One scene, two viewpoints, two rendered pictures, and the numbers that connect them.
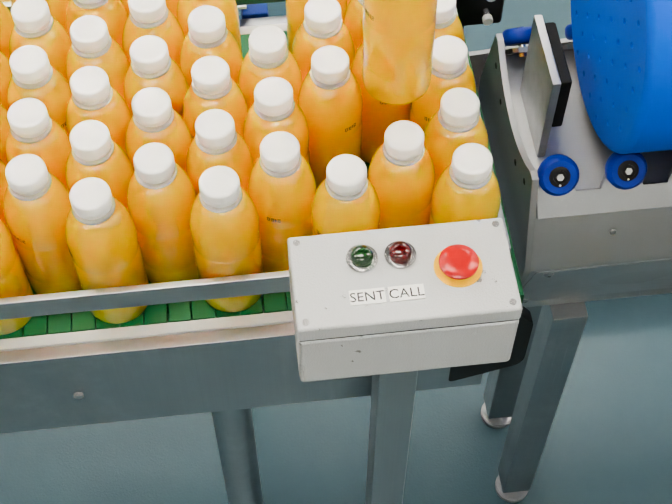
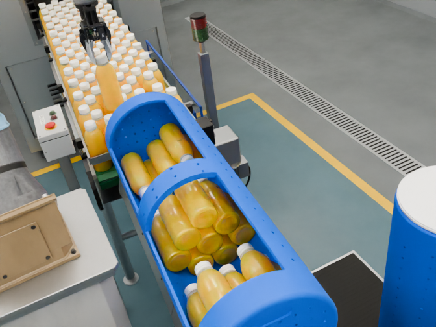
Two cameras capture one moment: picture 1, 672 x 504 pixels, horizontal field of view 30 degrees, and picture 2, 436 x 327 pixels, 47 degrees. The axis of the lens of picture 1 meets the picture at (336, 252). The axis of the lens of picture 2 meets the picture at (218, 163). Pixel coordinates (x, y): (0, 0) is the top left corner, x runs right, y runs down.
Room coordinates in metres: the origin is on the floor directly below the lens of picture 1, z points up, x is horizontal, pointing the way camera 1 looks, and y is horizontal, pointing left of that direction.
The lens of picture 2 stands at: (0.86, -1.66, 1.95)
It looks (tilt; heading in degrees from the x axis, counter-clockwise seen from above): 37 degrees down; 79
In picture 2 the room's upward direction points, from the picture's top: 8 degrees counter-clockwise
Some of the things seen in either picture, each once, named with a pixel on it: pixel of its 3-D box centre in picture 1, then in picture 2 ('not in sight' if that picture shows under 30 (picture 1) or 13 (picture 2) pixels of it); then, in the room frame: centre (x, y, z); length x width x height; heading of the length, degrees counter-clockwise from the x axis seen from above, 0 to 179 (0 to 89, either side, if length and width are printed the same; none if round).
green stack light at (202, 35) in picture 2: not in sight; (200, 32); (1.22, 0.19, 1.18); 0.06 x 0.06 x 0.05
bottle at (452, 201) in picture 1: (463, 219); (97, 146); (0.73, -0.13, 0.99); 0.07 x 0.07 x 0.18
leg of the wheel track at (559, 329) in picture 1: (535, 407); not in sight; (0.85, -0.31, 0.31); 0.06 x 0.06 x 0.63; 7
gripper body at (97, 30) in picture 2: not in sight; (91, 21); (0.83, -0.09, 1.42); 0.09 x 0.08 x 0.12; 97
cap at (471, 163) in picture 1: (471, 163); (89, 124); (0.73, -0.13, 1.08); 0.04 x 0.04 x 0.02
